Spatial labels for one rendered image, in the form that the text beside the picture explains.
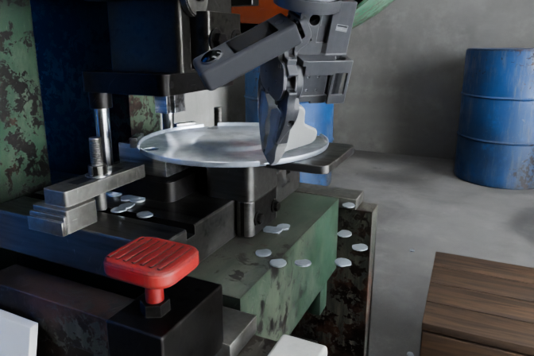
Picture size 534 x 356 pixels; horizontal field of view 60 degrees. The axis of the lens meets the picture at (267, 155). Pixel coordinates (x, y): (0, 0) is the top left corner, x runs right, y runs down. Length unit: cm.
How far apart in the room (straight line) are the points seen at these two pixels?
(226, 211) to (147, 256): 29
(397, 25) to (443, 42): 38
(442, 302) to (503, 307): 13
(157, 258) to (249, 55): 22
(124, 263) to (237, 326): 17
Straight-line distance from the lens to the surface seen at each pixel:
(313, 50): 53
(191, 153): 66
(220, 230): 67
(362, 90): 405
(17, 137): 81
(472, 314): 117
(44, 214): 64
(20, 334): 70
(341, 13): 52
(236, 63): 49
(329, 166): 60
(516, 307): 124
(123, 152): 76
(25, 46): 82
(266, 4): 105
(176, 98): 76
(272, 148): 55
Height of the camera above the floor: 94
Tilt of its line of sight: 14 degrees down
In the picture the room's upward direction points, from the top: straight up
